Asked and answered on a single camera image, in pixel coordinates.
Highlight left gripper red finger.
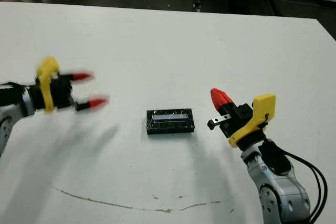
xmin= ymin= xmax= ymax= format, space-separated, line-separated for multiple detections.
xmin=61 ymin=71 xmax=95 ymax=82
xmin=76 ymin=95 xmax=110 ymax=112

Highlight black right gripper body, yellow mount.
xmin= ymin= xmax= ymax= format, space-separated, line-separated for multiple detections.
xmin=207 ymin=93 xmax=277 ymax=148

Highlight black left gripper body, yellow mount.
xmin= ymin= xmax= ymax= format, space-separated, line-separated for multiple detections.
xmin=27 ymin=56 xmax=77 ymax=114

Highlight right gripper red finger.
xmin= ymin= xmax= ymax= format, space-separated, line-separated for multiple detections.
xmin=211 ymin=89 xmax=234 ymax=116
xmin=213 ymin=88 xmax=238 ymax=111

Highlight black camera box lid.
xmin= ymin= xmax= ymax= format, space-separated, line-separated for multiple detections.
xmin=146 ymin=108 xmax=197 ymax=135

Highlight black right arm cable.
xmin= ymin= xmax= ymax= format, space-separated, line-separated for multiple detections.
xmin=283 ymin=150 xmax=329 ymax=224

